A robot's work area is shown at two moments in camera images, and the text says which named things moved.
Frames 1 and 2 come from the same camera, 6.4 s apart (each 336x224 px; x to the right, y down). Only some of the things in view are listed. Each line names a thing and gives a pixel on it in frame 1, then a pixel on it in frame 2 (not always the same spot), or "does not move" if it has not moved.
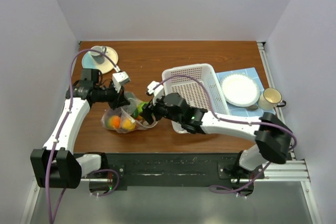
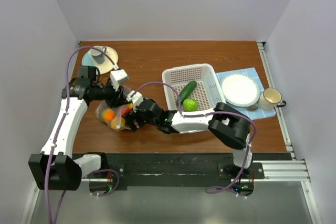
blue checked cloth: (253, 109) does not move
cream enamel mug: (270, 98) does not move
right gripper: (147, 109) to (129, 118)
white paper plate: (240, 89) does not move
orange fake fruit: (116, 121) to (108, 115)
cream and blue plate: (110, 61) does not move
